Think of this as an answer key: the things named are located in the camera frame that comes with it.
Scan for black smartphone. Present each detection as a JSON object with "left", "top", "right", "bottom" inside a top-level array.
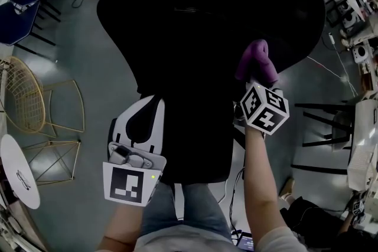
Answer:
[{"left": 231, "top": 230, "right": 256, "bottom": 252}]

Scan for black office chair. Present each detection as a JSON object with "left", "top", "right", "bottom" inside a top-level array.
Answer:
[{"left": 96, "top": 0, "right": 327, "bottom": 186}]

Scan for person's grey shirt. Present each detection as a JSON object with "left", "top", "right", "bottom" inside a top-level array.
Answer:
[{"left": 94, "top": 224, "right": 308, "bottom": 252}]

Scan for person's right forearm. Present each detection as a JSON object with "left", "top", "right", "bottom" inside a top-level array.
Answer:
[{"left": 243, "top": 125, "right": 289, "bottom": 241}]

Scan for white floor cable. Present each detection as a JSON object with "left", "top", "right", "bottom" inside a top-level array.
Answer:
[{"left": 307, "top": 55, "right": 360, "bottom": 97}]

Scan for purple cloth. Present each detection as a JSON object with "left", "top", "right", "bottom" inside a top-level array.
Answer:
[{"left": 234, "top": 39, "right": 280, "bottom": 89}]

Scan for white perforated box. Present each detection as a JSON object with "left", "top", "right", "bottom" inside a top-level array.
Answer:
[{"left": 347, "top": 141, "right": 376, "bottom": 195}]

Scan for gold wire chair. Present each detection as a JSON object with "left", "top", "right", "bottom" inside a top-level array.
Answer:
[{"left": 0, "top": 55, "right": 86, "bottom": 139}]

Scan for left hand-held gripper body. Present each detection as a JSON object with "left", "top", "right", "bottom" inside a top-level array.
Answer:
[{"left": 102, "top": 141, "right": 168, "bottom": 208}]

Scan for white round device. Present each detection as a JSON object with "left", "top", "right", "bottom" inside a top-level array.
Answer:
[
  {"left": 351, "top": 45, "right": 370, "bottom": 64},
  {"left": 336, "top": 2, "right": 360, "bottom": 30}
]

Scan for grey stool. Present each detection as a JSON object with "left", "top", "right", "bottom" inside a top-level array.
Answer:
[{"left": 332, "top": 110, "right": 355, "bottom": 151}]

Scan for white power strip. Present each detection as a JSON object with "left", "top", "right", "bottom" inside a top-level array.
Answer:
[{"left": 327, "top": 32, "right": 360, "bottom": 98}]

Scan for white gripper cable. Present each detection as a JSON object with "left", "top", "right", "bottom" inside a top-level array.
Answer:
[{"left": 217, "top": 178, "right": 230, "bottom": 204}]

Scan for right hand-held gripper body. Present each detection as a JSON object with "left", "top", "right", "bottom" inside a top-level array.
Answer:
[{"left": 233, "top": 81, "right": 291, "bottom": 136}]

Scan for black eyeglasses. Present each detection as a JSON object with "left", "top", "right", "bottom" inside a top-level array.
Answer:
[{"left": 16, "top": 169, "right": 32, "bottom": 191}]

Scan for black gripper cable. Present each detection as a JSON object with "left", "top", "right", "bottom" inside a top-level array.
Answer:
[{"left": 229, "top": 166, "right": 246, "bottom": 234}]

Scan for white round table gold base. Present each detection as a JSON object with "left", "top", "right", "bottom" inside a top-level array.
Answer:
[{"left": 0, "top": 134, "right": 82, "bottom": 210}]

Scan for person's left forearm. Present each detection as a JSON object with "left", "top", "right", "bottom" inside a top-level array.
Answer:
[{"left": 97, "top": 203, "right": 145, "bottom": 251}]

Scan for person's blue jeans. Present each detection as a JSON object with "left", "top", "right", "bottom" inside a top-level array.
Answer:
[{"left": 141, "top": 181, "right": 234, "bottom": 241}]

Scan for white table black legs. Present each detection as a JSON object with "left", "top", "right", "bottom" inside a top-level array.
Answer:
[{"left": 291, "top": 91, "right": 378, "bottom": 198}]

